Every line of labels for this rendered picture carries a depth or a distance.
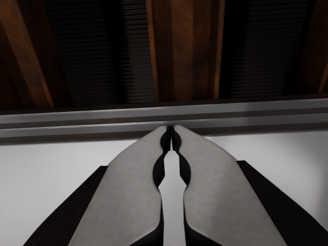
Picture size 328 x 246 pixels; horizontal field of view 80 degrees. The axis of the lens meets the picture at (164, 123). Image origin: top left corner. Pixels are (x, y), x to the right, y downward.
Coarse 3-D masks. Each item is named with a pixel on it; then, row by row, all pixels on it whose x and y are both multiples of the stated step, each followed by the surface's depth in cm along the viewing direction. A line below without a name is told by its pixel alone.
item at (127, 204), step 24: (144, 144) 10; (168, 144) 12; (120, 168) 9; (144, 168) 8; (96, 192) 7; (120, 192) 7; (144, 192) 7; (96, 216) 7; (120, 216) 6; (144, 216) 6; (72, 240) 6; (96, 240) 6; (120, 240) 6; (144, 240) 6
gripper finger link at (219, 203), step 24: (192, 144) 10; (216, 144) 10; (192, 168) 8; (216, 168) 8; (240, 168) 8; (192, 192) 7; (216, 192) 7; (240, 192) 7; (192, 216) 6; (216, 216) 6; (240, 216) 6; (264, 216) 6; (192, 240) 6; (216, 240) 6; (240, 240) 6; (264, 240) 6
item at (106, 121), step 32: (288, 96) 15; (320, 96) 14; (0, 128) 15; (32, 128) 14; (64, 128) 14; (96, 128) 14; (128, 128) 14; (192, 128) 14; (224, 128) 14; (256, 128) 14; (288, 128) 13; (320, 128) 13
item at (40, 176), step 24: (0, 144) 14; (24, 144) 14; (48, 144) 14; (0, 168) 15; (24, 168) 15; (48, 168) 15; (72, 168) 15; (0, 192) 16; (24, 192) 16; (48, 192) 16; (72, 192) 16; (24, 216) 18; (24, 240) 19
